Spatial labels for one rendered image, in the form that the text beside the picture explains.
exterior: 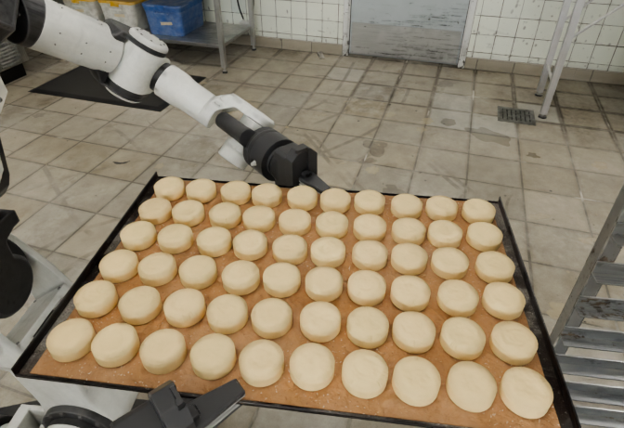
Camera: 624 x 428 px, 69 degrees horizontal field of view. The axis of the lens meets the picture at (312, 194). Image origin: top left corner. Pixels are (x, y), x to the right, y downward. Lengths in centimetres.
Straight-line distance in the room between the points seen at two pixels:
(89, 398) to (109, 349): 42
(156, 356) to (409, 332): 29
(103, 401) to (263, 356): 53
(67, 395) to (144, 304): 42
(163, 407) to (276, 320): 16
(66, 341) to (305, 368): 27
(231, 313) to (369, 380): 18
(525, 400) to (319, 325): 23
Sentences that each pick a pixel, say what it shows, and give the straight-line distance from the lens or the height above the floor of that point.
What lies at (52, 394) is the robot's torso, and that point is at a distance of 102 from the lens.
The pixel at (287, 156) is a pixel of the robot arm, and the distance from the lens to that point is 80.
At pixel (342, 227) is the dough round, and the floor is 102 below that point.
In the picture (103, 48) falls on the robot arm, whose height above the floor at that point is 119.
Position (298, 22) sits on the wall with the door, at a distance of 453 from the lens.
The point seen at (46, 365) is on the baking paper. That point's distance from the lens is 63.
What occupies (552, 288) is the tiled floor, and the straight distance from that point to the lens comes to 223.
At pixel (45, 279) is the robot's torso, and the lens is 97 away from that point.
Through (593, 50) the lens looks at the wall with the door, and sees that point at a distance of 442.
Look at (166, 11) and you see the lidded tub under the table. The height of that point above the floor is 44.
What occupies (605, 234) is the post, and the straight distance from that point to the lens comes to 95.
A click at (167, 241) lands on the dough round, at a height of 102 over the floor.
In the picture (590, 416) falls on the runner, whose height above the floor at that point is 41.
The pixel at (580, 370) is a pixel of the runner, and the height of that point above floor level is 59.
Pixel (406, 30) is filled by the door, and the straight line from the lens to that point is 434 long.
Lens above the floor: 146
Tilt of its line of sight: 36 degrees down
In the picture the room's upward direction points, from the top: straight up
